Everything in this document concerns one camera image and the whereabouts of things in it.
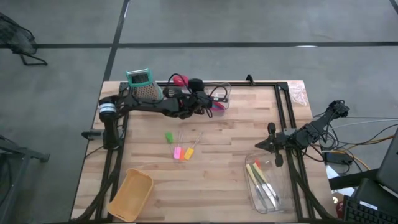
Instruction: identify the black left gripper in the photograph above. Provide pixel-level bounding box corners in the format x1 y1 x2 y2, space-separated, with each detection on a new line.
178 77 215 119

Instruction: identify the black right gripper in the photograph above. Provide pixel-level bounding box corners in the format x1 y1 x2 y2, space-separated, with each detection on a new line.
255 122 296 168

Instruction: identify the green handled knife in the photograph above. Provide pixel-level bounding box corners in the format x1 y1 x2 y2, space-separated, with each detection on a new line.
252 163 281 207

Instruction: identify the pink silicone brush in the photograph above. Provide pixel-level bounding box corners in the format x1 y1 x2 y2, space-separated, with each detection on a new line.
173 129 184 161

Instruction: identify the small clear plastic bin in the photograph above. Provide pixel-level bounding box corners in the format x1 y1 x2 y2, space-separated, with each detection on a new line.
203 81 233 118

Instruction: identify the large clear plastic bin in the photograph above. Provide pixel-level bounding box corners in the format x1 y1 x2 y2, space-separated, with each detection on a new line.
244 151 295 215

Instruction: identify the yellow silicone brush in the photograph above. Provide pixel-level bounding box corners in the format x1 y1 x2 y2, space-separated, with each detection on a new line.
183 131 205 161

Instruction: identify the clear plastic bag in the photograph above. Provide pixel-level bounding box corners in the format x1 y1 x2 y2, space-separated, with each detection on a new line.
287 80 309 107

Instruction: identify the teal steel box grater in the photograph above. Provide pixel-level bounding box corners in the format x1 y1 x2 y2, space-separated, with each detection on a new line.
125 67 164 101

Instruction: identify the black power adapter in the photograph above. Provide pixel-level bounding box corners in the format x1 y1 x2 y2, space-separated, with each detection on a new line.
324 151 354 166

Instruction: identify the white paper sheet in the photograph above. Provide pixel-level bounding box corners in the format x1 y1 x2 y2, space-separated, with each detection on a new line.
326 164 355 197

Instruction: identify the black keyboard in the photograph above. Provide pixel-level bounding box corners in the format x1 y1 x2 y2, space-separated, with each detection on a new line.
343 194 398 224

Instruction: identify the yellow plastic basket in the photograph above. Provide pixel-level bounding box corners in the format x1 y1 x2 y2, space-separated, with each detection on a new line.
107 167 155 223

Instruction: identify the dark laptop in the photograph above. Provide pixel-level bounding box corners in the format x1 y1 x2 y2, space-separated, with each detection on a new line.
375 127 398 195

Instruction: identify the dark metal furniture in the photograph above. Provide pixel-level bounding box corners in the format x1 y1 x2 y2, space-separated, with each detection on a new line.
0 134 51 224

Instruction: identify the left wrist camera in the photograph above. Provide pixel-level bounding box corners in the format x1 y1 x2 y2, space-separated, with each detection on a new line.
163 86 183 100

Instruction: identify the black aluminium table frame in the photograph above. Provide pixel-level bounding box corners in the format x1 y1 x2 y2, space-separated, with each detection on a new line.
70 80 336 223

